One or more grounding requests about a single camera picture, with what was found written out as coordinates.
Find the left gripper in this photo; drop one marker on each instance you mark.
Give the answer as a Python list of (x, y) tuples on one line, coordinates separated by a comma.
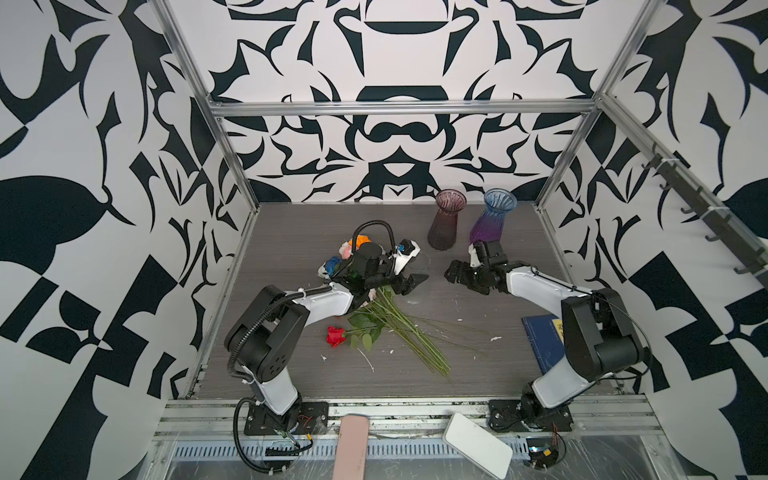
[(413, 280)]

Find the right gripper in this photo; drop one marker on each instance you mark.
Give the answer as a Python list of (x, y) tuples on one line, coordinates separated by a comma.
[(463, 276)]

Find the pink rose flower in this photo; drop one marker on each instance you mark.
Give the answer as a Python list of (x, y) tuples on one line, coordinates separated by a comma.
[(345, 250)]

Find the blue rose flower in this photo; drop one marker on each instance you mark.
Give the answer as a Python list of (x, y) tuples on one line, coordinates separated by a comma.
[(332, 265)]

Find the clear glass vase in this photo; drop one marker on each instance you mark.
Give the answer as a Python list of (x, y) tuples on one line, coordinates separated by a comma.
[(421, 264)]

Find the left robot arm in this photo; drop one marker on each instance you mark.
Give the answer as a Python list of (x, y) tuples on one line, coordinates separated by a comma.
[(263, 340)]

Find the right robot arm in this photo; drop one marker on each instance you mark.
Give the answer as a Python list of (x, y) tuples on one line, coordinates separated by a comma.
[(600, 338)]

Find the maroon glass vase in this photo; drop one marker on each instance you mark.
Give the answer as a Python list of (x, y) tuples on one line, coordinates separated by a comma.
[(443, 230)]

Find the blue purple glass vase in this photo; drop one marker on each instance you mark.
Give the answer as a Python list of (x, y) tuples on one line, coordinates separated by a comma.
[(490, 225)]

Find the red rose lower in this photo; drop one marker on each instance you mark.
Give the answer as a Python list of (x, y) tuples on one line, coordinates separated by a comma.
[(354, 338)]

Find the blue book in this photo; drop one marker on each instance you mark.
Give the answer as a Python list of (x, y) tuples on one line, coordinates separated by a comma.
[(545, 335)]

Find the white phone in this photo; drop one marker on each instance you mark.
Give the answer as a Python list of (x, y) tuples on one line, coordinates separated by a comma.
[(477, 445)]

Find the circuit board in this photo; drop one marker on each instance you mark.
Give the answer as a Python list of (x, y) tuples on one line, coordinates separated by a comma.
[(545, 452)]

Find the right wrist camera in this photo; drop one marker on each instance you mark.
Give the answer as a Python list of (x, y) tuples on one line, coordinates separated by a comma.
[(474, 259)]

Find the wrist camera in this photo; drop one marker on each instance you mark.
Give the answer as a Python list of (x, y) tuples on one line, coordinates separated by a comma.
[(474, 259), (405, 251)]

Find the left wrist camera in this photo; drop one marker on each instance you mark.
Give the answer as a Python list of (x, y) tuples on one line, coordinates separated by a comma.
[(405, 251)]

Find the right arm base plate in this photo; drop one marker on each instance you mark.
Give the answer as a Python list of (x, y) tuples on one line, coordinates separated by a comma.
[(526, 414)]

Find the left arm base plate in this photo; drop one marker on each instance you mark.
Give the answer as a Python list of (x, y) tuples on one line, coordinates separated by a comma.
[(300, 419)]

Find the wall hook rail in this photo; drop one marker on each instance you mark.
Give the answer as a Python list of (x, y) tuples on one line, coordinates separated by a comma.
[(701, 203)]

